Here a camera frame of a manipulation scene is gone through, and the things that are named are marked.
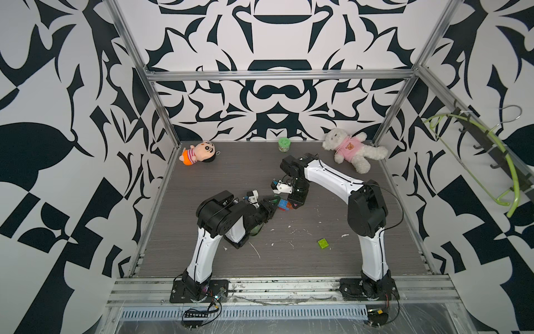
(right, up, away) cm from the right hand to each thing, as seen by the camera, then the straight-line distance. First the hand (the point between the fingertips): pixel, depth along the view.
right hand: (295, 198), depth 91 cm
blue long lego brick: (-5, -3, +1) cm, 6 cm away
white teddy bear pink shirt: (+31, +22, +17) cm, 42 cm away
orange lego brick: (-3, -3, -3) cm, 5 cm away
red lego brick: (-6, -5, +3) cm, 8 cm away
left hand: (-7, 0, +1) cm, 7 cm away
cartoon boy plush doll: (-44, +21, +14) cm, 50 cm away
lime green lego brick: (+10, -16, -7) cm, 21 cm away
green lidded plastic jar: (-3, +25, +22) cm, 34 cm away
